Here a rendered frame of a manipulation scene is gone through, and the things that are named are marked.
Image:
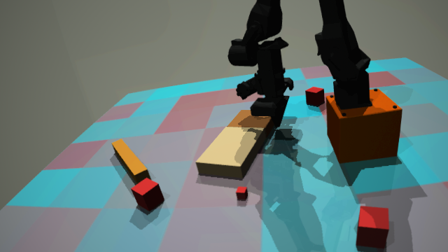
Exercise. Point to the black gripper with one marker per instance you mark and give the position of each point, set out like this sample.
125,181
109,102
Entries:
274,103

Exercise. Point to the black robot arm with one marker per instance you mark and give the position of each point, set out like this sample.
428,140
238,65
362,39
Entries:
336,44

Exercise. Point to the orange long bar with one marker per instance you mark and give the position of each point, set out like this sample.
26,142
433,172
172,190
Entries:
134,166

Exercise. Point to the pale yellow board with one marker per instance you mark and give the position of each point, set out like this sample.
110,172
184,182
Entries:
232,152

